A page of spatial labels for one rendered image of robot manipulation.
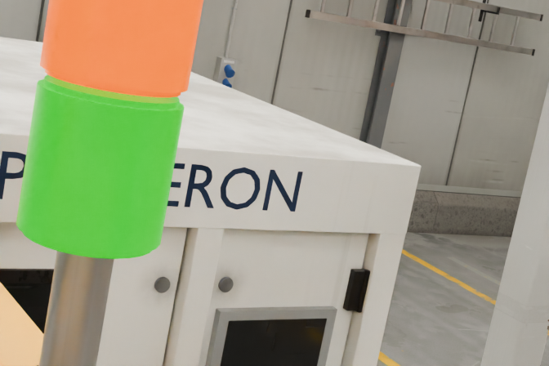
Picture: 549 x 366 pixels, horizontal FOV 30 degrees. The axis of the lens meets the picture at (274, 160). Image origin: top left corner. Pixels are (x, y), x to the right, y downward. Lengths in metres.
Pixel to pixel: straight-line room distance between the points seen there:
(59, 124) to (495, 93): 10.39
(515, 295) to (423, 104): 7.26
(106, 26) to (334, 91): 9.21
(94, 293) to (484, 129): 10.38
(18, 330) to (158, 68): 0.15
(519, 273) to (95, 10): 2.67
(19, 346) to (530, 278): 2.56
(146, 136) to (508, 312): 2.69
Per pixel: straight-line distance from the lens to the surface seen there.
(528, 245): 2.94
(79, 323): 0.36
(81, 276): 0.36
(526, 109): 11.03
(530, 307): 2.96
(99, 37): 0.33
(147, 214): 0.34
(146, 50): 0.33
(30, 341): 0.43
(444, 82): 10.25
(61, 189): 0.34
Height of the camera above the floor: 2.26
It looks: 10 degrees down
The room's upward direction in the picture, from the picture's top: 11 degrees clockwise
